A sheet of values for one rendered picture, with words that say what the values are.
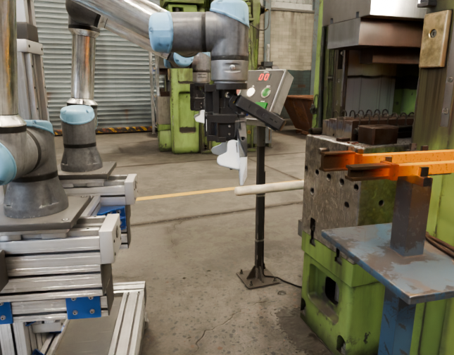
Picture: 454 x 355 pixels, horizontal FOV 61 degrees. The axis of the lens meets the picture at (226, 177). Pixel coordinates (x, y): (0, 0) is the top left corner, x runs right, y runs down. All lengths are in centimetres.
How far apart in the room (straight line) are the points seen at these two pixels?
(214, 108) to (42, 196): 49
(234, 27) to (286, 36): 999
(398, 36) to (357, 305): 105
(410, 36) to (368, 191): 63
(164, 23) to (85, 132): 79
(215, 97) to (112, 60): 848
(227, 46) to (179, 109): 555
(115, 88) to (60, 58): 125
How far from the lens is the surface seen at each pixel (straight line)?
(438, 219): 151
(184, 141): 632
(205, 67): 166
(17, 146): 91
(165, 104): 648
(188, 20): 78
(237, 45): 77
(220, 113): 79
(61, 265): 108
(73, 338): 165
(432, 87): 149
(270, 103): 190
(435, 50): 147
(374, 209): 153
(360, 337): 177
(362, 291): 166
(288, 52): 1078
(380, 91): 198
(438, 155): 112
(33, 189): 103
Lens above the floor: 113
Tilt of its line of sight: 14 degrees down
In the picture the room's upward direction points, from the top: straight up
